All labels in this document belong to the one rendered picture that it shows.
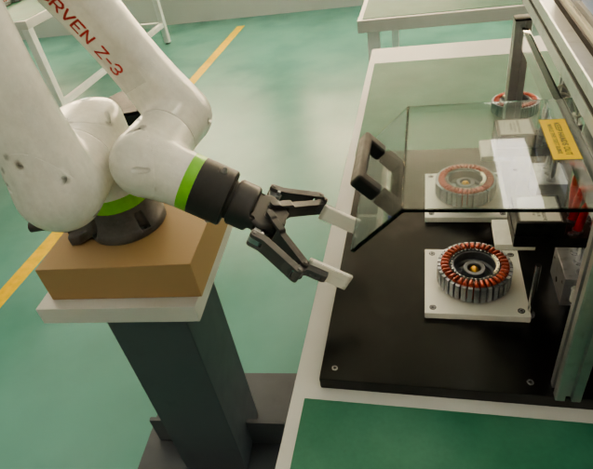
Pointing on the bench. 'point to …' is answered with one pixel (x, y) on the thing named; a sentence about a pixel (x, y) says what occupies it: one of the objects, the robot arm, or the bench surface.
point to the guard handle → (369, 146)
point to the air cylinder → (564, 274)
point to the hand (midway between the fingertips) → (347, 250)
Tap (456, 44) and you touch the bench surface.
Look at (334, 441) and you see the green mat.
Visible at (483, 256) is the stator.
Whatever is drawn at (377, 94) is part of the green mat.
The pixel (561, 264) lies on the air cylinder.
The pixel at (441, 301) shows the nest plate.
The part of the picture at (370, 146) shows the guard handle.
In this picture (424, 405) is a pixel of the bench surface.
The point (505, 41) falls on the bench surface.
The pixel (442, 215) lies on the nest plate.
